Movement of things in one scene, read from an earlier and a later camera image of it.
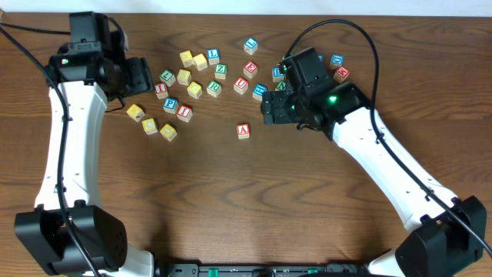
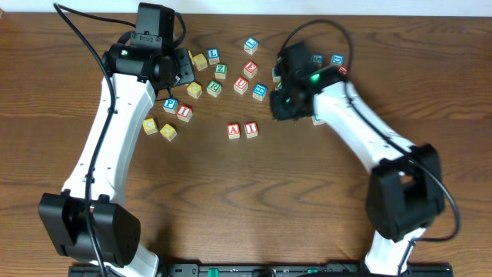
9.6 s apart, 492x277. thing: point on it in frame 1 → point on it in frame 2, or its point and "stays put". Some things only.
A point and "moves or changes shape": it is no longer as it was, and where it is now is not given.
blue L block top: [250, 45] stays put
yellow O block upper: [194, 90] stays put
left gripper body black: [139, 78] → [186, 75]
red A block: [243, 130] → [234, 130]
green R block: [214, 88] stays put
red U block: [241, 85] stays put
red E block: [250, 69] stays put
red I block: [161, 91] moves or changes shape
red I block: [184, 113] stays put
